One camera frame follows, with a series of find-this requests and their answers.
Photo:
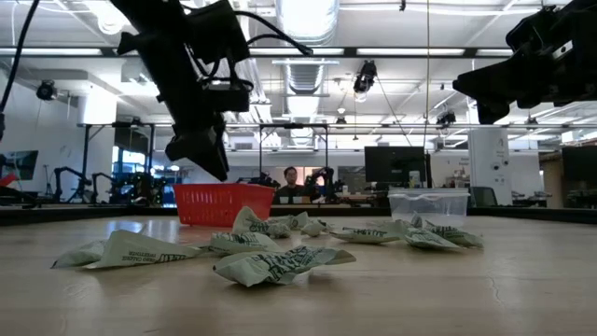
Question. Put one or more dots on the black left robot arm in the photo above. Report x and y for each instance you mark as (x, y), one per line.
(149, 14)

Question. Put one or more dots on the white pillar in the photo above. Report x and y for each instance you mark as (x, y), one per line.
(490, 163)

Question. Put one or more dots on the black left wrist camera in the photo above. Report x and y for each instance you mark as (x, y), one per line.
(228, 98)

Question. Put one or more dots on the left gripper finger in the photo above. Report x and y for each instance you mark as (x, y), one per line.
(196, 147)
(221, 149)

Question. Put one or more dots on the black aluminium table frame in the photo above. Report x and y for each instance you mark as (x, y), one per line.
(70, 214)

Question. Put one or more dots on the red plastic slotted basket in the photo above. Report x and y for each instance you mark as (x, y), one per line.
(210, 203)

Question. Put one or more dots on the clear plastic container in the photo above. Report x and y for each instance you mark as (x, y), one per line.
(429, 205)

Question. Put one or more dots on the black background robot arm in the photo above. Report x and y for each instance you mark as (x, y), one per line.
(70, 179)

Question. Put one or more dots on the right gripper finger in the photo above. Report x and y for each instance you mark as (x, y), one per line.
(485, 86)
(493, 111)

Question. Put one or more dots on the person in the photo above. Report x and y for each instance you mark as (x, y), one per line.
(290, 189)

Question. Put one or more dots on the black overhead camera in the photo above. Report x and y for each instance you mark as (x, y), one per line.
(365, 77)

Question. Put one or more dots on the black computer monitor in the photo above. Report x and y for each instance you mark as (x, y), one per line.
(394, 163)
(21, 164)

